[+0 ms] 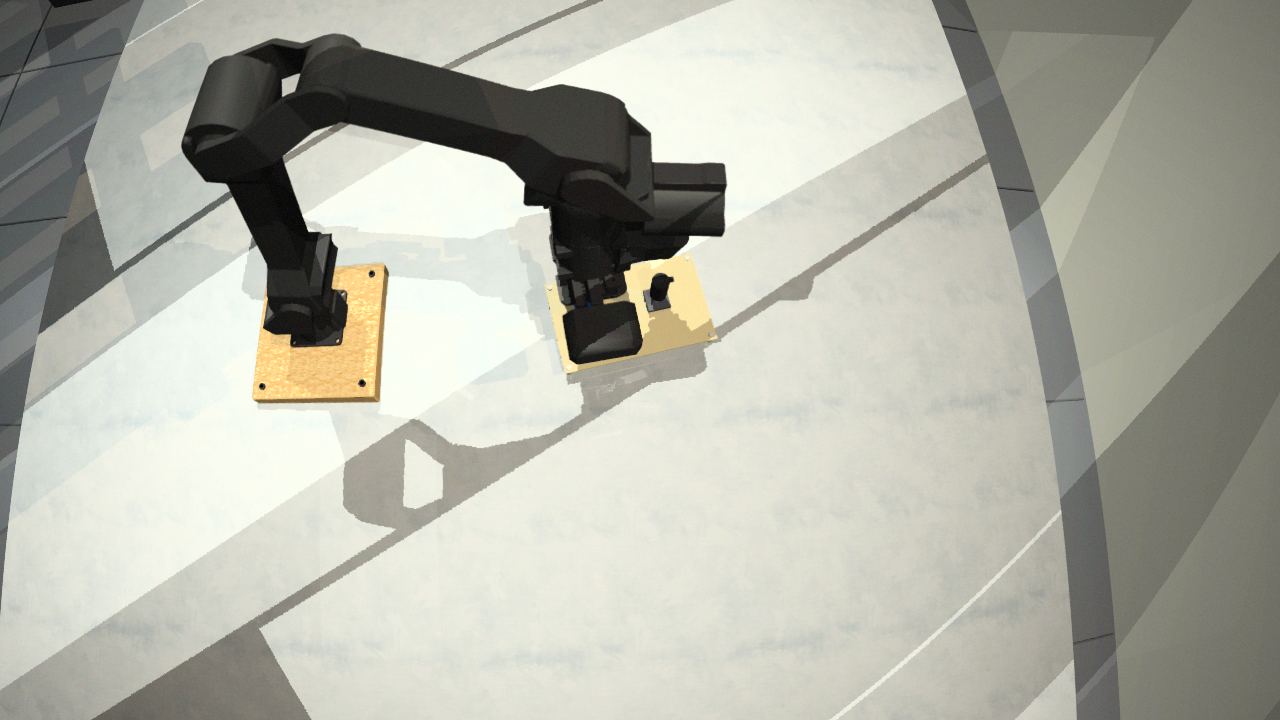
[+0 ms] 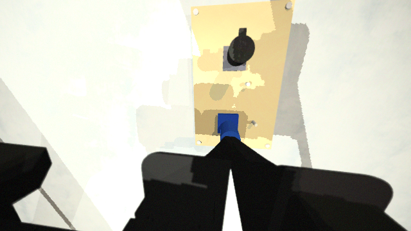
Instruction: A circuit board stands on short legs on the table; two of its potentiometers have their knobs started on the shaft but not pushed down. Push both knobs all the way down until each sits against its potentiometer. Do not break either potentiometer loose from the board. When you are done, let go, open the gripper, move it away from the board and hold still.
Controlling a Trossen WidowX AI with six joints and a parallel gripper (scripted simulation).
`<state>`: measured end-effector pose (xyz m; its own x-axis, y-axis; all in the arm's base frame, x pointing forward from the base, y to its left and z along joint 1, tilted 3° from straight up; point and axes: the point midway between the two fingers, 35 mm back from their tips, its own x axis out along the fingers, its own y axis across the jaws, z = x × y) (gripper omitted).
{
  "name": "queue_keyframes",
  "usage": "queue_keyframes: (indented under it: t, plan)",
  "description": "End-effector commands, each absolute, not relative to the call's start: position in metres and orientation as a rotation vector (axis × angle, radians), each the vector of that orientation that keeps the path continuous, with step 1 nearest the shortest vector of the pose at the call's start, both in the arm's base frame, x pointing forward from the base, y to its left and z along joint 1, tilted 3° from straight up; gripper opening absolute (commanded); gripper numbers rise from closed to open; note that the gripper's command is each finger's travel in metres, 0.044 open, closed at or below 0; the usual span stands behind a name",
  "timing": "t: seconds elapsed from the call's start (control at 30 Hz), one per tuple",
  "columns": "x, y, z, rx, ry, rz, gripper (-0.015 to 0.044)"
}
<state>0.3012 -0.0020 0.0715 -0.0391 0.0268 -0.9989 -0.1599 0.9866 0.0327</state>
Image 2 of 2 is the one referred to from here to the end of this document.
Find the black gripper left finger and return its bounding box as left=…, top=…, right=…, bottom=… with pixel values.
left=141, top=136, right=232, bottom=231

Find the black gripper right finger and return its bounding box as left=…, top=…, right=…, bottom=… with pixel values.
left=230, top=137, right=394, bottom=231

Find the tan rectangular board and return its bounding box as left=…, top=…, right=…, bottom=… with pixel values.
left=191, top=0, right=295, bottom=149

